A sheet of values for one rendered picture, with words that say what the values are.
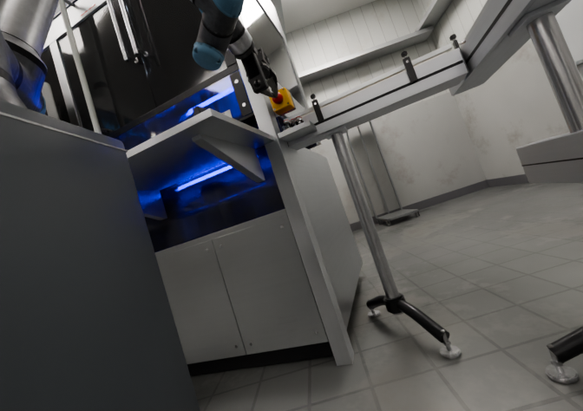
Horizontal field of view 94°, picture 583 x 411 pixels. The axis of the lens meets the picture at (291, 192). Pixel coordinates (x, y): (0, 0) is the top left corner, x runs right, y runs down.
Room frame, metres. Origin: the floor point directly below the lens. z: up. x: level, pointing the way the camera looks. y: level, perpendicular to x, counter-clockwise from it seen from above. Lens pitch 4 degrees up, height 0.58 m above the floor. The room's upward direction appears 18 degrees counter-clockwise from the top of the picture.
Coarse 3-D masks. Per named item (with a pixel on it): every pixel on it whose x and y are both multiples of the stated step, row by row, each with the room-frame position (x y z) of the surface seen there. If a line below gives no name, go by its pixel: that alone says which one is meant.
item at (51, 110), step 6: (48, 84) 1.24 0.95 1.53; (42, 90) 1.21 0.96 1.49; (48, 90) 1.23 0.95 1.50; (48, 96) 1.23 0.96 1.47; (48, 102) 1.22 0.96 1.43; (54, 102) 1.25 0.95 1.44; (48, 108) 1.21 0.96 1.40; (54, 108) 1.24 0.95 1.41; (48, 114) 1.21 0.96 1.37; (54, 114) 1.23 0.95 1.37
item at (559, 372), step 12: (564, 336) 0.69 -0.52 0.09; (576, 336) 0.67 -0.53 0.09; (552, 348) 0.69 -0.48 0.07; (564, 348) 0.68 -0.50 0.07; (576, 348) 0.67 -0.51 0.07; (552, 360) 0.70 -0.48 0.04; (564, 360) 0.68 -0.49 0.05; (552, 372) 0.70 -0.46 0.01; (564, 372) 0.69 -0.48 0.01; (576, 372) 0.68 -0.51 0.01
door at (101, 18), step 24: (96, 24) 1.23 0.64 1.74; (120, 24) 1.19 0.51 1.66; (96, 48) 1.24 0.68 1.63; (120, 48) 1.20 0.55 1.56; (72, 72) 1.30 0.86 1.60; (96, 72) 1.25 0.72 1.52; (120, 72) 1.21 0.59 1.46; (144, 72) 1.17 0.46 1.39; (96, 96) 1.27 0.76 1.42; (120, 96) 1.22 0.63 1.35; (144, 96) 1.18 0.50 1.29; (120, 120) 1.24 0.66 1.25
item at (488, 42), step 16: (496, 0) 0.65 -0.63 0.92; (512, 0) 0.60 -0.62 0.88; (528, 0) 0.55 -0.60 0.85; (544, 0) 0.57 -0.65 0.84; (480, 16) 0.79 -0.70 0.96; (496, 16) 0.67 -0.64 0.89; (512, 16) 0.62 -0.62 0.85; (480, 32) 0.77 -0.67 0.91; (496, 32) 0.70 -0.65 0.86; (464, 48) 0.90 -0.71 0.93; (480, 48) 0.80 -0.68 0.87; (496, 48) 0.76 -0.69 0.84; (512, 48) 0.80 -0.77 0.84; (480, 64) 0.86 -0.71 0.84; (496, 64) 0.92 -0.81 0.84; (464, 80) 0.99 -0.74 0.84; (480, 80) 1.05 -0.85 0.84
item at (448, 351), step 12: (372, 300) 1.25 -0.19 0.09; (384, 300) 1.11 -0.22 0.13; (396, 300) 1.07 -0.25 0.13; (372, 312) 1.31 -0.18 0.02; (396, 312) 1.07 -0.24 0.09; (408, 312) 1.01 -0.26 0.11; (420, 312) 0.98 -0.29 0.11; (420, 324) 0.97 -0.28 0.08; (432, 324) 0.93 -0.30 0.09; (444, 336) 0.89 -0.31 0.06; (444, 348) 0.91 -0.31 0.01; (456, 348) 0.89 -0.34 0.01
